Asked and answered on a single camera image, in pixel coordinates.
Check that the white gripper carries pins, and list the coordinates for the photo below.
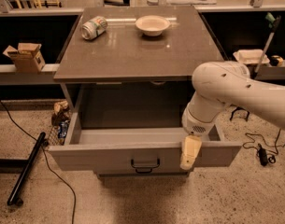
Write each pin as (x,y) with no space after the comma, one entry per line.
(194,125)

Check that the grey drawer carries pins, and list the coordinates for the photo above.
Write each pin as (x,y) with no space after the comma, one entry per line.
(143,174)
(125,128)

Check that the white takeout container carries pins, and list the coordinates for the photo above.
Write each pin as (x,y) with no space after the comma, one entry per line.
(248,56)

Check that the black metal pole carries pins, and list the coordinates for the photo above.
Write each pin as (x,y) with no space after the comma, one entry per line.
(14,197)

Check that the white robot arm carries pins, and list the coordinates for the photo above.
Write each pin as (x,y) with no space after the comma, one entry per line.
(218,85)

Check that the grey drawer cabinet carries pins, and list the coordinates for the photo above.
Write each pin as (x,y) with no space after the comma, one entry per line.
(123,54)

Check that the crushed green soda can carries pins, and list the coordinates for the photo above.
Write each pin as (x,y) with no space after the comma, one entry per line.
(93,27)

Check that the yellow tape measure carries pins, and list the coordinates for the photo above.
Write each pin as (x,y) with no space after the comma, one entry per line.
(276,60)

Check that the open cardboard box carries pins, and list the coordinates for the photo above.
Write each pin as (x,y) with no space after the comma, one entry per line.
(27,57)

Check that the grey top drawer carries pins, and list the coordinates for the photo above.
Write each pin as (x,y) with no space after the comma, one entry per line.
(125,128)

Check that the white paper bowl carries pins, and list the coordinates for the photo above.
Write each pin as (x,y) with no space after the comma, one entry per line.
(152,25)

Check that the grey bottom drawer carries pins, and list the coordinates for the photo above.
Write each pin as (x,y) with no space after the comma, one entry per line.
(143,174)

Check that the grabber reacher tool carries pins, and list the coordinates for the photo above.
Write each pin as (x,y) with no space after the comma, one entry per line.
(268,44)

